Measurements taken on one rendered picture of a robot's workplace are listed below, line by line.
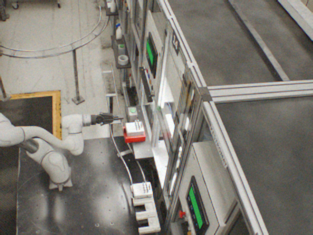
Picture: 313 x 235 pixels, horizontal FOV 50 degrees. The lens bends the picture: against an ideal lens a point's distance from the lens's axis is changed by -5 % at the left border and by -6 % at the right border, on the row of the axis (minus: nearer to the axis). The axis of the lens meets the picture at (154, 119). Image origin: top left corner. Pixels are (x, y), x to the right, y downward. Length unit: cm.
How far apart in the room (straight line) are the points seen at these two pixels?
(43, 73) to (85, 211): 256
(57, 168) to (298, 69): 173
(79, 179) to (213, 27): 156
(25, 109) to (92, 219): 206
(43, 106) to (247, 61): 298
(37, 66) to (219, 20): 329
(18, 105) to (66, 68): 87
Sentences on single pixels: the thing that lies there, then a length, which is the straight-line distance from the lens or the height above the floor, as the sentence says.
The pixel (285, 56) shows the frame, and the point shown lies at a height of 201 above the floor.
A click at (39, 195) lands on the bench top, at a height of 68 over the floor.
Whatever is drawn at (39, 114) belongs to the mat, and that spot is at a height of 1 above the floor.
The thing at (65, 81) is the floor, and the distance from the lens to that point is 459.
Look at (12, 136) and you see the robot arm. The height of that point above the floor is 142.
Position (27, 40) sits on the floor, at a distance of 543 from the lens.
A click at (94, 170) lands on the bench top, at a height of 68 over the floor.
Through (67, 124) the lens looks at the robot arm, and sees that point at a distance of 250.
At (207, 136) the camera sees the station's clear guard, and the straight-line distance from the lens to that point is 151.
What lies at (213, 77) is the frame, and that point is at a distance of 162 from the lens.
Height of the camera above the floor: 302
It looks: 47 degrees down
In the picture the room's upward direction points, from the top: 7 degrees clockwise
